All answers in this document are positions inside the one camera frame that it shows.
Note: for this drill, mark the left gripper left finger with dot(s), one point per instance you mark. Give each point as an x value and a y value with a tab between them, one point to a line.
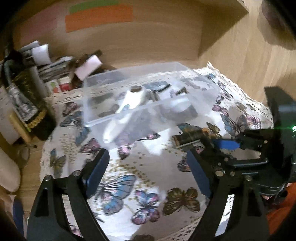
48	219

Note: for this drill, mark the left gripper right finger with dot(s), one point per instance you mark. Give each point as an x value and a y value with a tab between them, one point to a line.
235	210

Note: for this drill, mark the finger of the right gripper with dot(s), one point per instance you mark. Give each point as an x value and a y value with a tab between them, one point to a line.
226	144

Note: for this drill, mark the white oval stand object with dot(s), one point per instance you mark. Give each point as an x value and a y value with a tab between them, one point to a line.
10	176

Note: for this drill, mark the clear plastic box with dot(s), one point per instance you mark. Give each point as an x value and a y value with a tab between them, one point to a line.
103	94

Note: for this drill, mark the butterfly print cloth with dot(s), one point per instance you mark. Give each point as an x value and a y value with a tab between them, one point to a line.
148	189

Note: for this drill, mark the white thermometer device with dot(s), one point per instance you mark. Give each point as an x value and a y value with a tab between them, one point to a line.
134	97

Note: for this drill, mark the dark wine bottle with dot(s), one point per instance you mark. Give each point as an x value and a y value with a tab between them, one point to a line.
27	102

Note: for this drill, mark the stack of papers and books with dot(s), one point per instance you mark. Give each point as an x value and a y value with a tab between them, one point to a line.
53	75

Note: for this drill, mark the small white folded card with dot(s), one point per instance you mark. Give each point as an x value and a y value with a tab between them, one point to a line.
88	67

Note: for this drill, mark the orange sticky note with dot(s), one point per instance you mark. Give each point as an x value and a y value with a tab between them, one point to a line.
100	15

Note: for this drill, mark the pink sticky note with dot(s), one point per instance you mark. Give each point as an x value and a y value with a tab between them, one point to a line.
32	30

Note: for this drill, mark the green sticky note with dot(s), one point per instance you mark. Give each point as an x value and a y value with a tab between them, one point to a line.
91	4

